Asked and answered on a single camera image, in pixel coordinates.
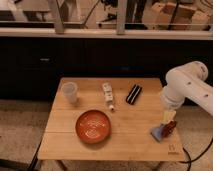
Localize blue and red object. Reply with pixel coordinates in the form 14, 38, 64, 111
151, 121, 177, 142

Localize cardboard boxes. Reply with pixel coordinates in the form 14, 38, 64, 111
151, 2, 210, 31

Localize wooden table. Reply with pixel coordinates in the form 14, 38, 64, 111
38, 78, 184, 161

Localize black cable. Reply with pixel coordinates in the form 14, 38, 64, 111
181, 136, 213, 164

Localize orange ceramic bowl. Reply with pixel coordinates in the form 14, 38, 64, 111
75, 110, 111, 144

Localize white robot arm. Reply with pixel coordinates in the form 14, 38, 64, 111
160, 61, 213, 116

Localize translucent plastic cup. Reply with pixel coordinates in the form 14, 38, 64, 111
61, 82, 78, 104

